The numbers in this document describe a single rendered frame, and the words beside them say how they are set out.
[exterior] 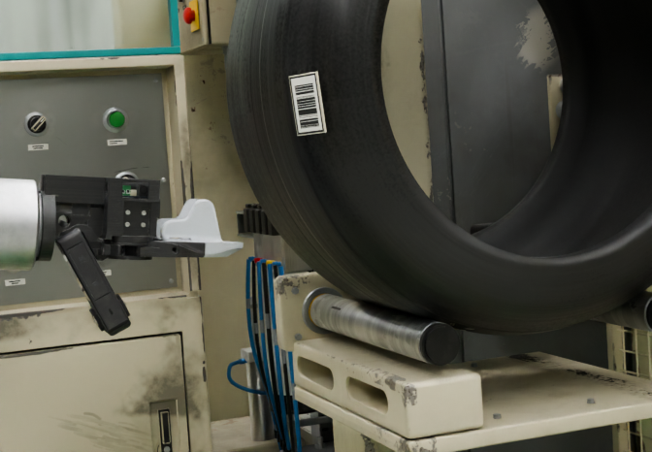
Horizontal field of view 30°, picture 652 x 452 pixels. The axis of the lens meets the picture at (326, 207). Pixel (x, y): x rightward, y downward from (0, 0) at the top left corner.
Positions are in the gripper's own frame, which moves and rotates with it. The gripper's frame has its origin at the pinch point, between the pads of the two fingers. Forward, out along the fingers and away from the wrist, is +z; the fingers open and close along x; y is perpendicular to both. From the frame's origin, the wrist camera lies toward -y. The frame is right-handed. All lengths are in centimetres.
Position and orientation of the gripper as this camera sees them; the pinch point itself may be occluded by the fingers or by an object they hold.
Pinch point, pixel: (230, 251)
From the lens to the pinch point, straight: 128.6
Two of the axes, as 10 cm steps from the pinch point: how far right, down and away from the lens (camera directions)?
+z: 9.3, 0.4, 3.6
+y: 0.5, -10.0, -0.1
